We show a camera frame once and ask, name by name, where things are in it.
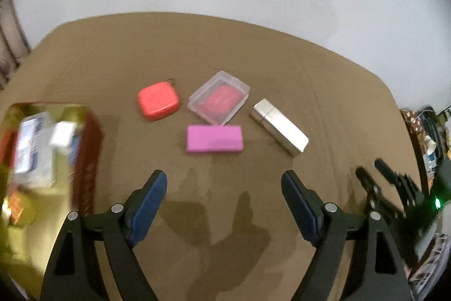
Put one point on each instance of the white paper cup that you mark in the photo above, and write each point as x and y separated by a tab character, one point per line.
430	144

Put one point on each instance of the black white patterned cloth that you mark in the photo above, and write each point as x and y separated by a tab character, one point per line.
431	269

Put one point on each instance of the yellow cube red stripes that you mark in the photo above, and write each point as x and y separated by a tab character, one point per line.
16	207

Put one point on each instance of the white cube black zigzag side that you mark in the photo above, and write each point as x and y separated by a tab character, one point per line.
63	133

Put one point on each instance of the red rounded case with keyring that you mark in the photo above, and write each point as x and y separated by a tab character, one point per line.
156	101

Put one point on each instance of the long silver box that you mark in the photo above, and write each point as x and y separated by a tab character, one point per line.
282	128

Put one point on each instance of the red tin box gold inside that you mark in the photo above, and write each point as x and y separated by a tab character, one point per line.
88	163

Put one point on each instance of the clear plastic box red insert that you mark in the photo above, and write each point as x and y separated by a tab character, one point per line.
218	100

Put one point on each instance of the brown spotted pouch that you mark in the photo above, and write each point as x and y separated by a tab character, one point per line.
411	117

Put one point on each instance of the red block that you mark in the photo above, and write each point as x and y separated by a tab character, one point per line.
7	146

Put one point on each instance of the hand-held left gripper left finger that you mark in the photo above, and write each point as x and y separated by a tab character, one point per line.
148	205

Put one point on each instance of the striped floral curtain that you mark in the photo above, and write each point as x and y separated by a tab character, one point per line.
10	40

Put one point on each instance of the pink block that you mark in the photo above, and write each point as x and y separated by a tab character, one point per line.
215	139

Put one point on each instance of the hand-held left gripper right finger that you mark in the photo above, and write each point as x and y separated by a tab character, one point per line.
299	205

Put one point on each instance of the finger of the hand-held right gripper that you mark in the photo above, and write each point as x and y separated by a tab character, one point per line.
396	177
373	186

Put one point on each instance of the clear case with white label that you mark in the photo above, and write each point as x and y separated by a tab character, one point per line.
35	149

